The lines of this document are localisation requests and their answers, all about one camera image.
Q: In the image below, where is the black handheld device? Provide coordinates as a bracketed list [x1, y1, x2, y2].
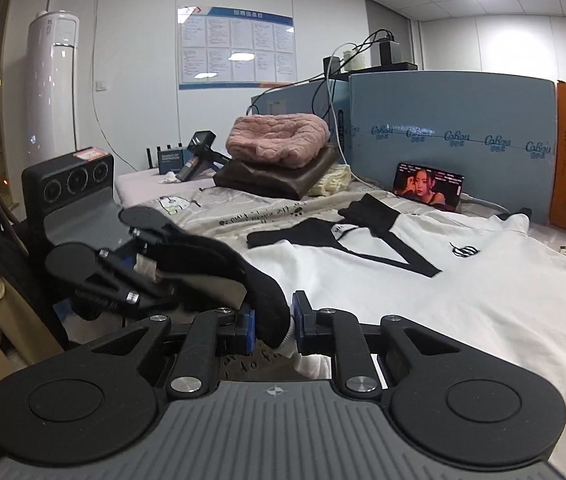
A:
[176, 130, 232, 182]

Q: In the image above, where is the brown leather garment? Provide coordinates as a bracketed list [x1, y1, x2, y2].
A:
[212, 147, 342, 201]

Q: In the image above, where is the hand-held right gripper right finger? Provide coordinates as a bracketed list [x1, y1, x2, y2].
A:
[292, 290, 468, 403]

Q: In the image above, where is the white shirt with black trim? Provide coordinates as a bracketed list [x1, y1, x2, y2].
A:
[136, 192, 566, 480]

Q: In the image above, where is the white standing air conditioner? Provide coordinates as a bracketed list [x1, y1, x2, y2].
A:
[24, 9, 81, 167]

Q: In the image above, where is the small blue printed box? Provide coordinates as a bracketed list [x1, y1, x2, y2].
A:
[156, 145, 184, 176]

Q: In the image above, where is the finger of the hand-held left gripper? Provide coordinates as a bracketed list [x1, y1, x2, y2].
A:
[130, 229, 186, 257]
[70, 249, 175, 319]

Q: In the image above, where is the black smartphone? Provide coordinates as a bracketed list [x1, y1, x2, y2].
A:
[392, 161, 466, 213]

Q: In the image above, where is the wall notice board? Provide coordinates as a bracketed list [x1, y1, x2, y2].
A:
[177, 4, 298, 91]

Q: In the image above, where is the cream knitted sweater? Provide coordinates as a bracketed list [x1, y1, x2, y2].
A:
[308, 162, 353, 197]

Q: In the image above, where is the flat black device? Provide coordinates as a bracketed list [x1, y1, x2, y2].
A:
[335, 61, 419, 77]

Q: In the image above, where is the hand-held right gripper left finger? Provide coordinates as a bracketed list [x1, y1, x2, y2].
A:
[83, 307, 256, 402]

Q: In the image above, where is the long white cable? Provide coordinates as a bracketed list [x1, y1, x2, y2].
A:
[326, 56, 365, 189]

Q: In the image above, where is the white power plug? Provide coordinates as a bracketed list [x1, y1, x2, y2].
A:
[341, 49, 367, 70]

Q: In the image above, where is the person's dark garment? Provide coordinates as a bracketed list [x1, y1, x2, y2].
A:
[0, 110, 71, 352]

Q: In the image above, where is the pink knitted sweater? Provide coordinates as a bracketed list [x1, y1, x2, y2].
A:
[226, 114, 332, 170]

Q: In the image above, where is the white phone charging cable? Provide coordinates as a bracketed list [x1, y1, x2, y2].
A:
[460, 192, 512, 215]

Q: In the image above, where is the black cable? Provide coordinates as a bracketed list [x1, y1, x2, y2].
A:
[332, 29, 395, 63]
[247, 74, 336, 117]

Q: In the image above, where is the black charger block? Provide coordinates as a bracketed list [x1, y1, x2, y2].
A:
[377, 39, 403, 65]

